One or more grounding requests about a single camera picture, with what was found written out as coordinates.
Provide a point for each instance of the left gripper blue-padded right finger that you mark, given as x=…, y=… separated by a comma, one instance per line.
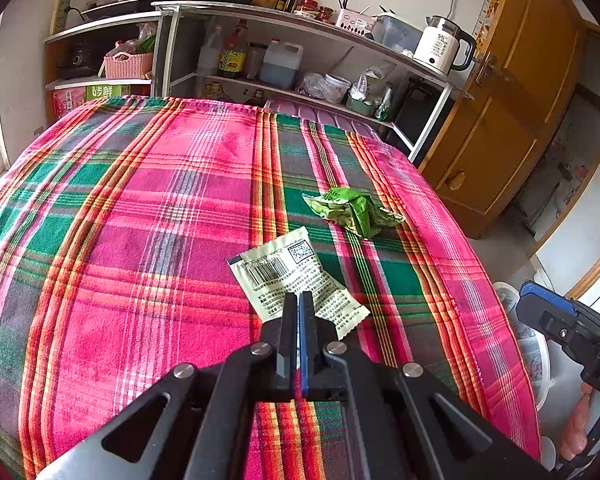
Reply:
x=321, y=381

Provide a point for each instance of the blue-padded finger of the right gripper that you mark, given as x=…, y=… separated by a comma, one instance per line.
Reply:
x=547, y=295
x=555, y=322

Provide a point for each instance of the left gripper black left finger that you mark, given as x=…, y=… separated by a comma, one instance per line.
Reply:
x=280, y=364

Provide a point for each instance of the pale green barcode sachet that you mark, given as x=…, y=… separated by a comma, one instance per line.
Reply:
x=290, y=264

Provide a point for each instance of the green wrapper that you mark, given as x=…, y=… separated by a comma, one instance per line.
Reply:
x=354, y=211

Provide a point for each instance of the white round trash bin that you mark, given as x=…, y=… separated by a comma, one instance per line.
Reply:
x=532, y=345

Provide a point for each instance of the white metal kitchen shelf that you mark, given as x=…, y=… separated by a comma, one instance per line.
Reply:
x=176, y=47

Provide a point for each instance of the person's right hand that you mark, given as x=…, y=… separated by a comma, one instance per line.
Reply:
x=574, y=437

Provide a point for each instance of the wooden door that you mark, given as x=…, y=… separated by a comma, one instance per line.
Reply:
x=518, y=93

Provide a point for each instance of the pink plaid tablecloth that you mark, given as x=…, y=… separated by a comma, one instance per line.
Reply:
x=117, y=225

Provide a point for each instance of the pink-lidded storage box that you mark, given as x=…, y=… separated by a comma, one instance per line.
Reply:
x=318, y=114

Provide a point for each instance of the white electric kettle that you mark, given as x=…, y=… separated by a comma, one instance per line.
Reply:
x=439, y=44

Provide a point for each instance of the clear plastic storage container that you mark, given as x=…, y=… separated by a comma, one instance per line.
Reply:
x=394, y=33

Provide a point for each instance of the white plastic oil jug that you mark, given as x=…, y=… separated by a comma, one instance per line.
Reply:
x=280, y=64

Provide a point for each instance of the soy sauce bottle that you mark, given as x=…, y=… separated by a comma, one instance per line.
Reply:
x=234, y=53

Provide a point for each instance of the pink utensil holder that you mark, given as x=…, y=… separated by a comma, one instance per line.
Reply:
x=354, y=22

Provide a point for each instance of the pink woven basket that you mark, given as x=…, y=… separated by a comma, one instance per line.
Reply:
x=124, y=65

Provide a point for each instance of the black induction cooker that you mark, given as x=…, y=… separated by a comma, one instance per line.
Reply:
x=116, y=8

